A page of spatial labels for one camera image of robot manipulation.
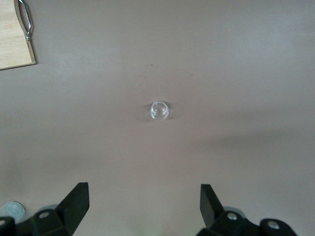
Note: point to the small clear glass cup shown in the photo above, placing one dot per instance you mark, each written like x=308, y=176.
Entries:
x=160, y=110

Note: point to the green sleeved glass bottle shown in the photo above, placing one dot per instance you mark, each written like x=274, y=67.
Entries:
x=13, y=210

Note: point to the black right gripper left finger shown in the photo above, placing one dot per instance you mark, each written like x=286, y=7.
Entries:
x=71, y=209

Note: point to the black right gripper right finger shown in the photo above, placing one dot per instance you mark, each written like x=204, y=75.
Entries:
x=211, y=216

